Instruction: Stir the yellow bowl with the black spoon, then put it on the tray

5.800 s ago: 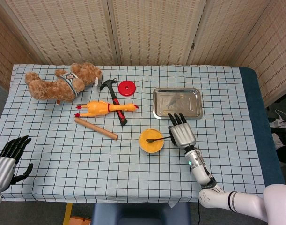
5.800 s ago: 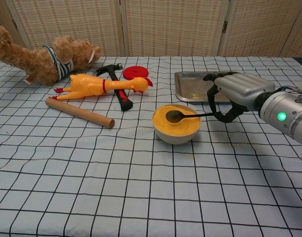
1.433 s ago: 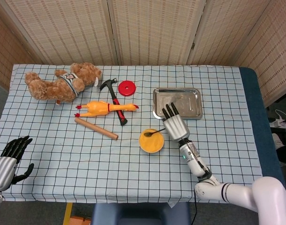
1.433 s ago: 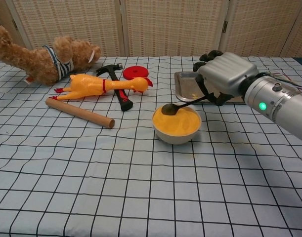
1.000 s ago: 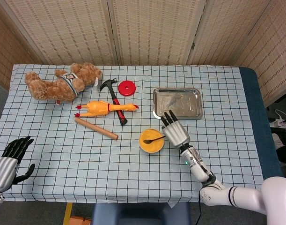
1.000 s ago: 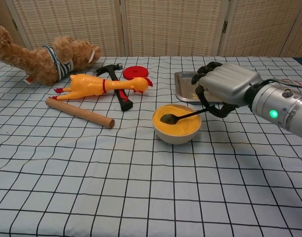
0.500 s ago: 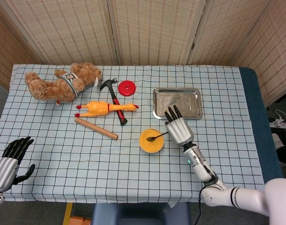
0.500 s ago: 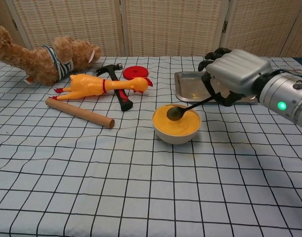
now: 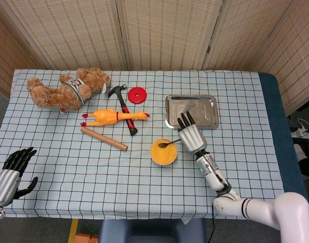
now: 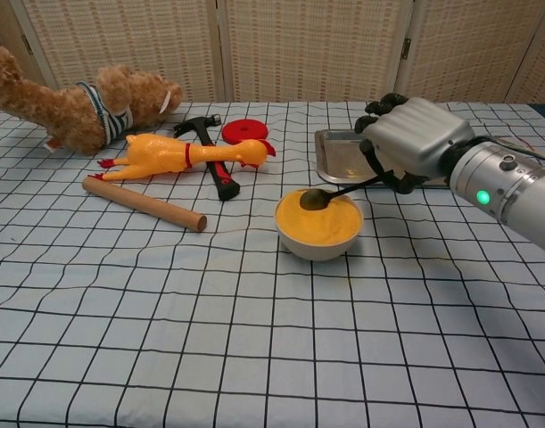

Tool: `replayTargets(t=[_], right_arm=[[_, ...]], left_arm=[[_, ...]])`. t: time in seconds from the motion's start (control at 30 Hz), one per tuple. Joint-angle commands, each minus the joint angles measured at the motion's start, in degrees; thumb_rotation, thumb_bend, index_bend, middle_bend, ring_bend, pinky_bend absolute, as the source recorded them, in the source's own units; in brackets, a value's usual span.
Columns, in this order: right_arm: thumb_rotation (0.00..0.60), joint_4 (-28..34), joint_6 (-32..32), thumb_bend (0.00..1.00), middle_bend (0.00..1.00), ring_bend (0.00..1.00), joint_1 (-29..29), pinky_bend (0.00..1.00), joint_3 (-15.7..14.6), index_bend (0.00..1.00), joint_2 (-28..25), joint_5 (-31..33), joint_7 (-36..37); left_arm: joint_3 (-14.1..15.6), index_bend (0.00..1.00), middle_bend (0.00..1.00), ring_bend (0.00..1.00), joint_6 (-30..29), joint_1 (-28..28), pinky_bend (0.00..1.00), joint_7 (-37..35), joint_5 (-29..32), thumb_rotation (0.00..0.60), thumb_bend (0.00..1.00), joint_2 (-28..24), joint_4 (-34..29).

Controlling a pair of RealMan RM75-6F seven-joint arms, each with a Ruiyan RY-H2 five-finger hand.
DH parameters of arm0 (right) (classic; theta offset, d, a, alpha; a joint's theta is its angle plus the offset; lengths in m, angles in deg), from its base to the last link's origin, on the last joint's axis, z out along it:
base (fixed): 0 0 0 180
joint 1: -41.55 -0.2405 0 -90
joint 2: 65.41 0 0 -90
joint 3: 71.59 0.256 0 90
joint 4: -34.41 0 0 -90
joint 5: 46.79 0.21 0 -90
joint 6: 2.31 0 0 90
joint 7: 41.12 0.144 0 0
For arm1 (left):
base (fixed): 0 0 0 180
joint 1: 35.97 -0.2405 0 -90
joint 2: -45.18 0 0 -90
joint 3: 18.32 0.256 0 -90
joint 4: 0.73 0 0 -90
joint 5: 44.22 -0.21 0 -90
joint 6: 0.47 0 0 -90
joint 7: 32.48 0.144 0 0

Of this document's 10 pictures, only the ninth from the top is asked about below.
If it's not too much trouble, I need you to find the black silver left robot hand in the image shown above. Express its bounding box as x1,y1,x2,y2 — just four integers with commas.
0,146,39,207

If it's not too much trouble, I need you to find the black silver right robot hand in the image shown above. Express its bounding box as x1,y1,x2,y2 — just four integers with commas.
176,110,207,154

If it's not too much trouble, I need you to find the black spoon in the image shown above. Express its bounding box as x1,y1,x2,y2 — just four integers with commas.
158,138,182,149

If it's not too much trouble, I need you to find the rectangular steel tray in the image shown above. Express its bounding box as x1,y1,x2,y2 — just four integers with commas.
165,94,219,130

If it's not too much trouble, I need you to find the yellow bowl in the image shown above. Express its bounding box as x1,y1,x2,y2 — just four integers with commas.
150,139,178,167

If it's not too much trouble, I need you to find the red disc with hole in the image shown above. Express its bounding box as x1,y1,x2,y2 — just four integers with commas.
127,87,148,104

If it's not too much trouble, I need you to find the yellow strip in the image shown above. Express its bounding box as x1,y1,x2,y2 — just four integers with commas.
68,219,79,243

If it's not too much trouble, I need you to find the black red claw hammer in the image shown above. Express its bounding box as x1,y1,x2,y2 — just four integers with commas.
107,84,138,137

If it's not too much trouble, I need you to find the blue padded table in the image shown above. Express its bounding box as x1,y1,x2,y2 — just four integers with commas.
257,72,309,217

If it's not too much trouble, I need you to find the light blue checked tablecloth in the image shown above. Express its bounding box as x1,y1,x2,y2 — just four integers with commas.
0,68,289,220

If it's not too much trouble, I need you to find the brown cardboard tube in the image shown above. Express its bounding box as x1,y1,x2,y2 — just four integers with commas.
80,127,128,152

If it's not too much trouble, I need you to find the yellow rubber chicken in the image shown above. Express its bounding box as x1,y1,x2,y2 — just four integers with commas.
80,108,151,128

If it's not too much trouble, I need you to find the orange box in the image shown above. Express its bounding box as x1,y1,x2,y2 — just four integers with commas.
75,232,100,243

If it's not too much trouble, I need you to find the blue chair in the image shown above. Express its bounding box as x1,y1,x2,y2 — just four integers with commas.
98,218,207,243

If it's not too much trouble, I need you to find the brown teddy bear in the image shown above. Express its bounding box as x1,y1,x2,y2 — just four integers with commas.
26,67,111,113

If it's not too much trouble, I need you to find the white shoe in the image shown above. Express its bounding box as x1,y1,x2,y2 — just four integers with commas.
293,144,308,161

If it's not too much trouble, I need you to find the white power adapter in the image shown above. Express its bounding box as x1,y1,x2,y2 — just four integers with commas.
292,128,309,140

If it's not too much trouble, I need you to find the beige woven folding screen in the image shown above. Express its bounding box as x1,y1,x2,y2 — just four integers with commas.
0,0,309,117

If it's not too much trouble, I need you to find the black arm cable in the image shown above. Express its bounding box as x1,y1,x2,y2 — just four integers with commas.
210,207,216,243

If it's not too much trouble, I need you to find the white cable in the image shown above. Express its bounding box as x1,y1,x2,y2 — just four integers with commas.
297,117,309,132

